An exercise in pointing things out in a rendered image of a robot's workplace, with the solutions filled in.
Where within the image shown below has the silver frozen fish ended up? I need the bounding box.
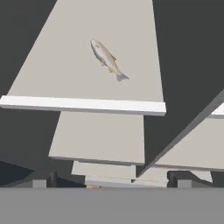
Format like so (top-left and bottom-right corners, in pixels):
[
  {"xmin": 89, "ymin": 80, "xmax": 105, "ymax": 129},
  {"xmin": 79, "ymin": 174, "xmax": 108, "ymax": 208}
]
[{"xmin": 89, "ymin": 38, "xmax": 130, "ymax": 83}]

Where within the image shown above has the pale grey fridge shelf white-edged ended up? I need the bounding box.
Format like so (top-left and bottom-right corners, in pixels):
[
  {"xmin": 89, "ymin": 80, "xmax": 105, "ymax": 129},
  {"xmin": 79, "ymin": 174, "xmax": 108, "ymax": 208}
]
[{"xmin": 207, "ymin": 102, "xmax": 224, "ymax": 120}]

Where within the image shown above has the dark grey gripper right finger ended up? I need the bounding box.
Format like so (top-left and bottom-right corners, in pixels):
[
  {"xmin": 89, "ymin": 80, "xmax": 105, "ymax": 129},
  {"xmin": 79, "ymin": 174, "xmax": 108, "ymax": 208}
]
[{"xmin": 167, "ymin": 171, "xmax": 218, "ymax": 189}]

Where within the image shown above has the pale grey freezer shelf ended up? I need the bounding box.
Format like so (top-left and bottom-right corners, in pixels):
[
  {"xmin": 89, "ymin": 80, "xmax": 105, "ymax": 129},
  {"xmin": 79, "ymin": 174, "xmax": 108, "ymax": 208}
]
[
  {"xmin": 48, "ymin": 111, "xmax": 146, "ymax": 166},
  {"xmin": 84, "ymin": 174, "xmax": 138, "ymax": 189},
  {"xmin": 71, "ymin": 160, "xmax": 137, "ymax": 179}
]

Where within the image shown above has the pale grey freezer shelf white-edged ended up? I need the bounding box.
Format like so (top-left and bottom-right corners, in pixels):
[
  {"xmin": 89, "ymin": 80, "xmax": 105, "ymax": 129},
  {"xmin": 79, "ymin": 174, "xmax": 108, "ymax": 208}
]
[{"xmin": 0, "ymin": 0, "xmax": 167, "ymax": 117}]

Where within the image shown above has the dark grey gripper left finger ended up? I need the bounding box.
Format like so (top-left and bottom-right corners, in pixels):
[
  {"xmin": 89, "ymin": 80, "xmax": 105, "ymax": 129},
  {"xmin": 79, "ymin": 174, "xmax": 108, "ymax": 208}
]
[{"xmin": 3, "ymin": 171, "xmax": 59, "ymax": 189}]

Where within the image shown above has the pale grey fridge shelf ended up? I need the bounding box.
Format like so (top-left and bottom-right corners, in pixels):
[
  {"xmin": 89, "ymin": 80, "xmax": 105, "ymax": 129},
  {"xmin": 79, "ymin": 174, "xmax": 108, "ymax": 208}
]
[
  {"xmin": 132, "ymin": 167, "xmax": 171, "ymax": 188},
  {"xmin": 152, "ymin": 116, "xmax": 224, "ymax": 172}
]

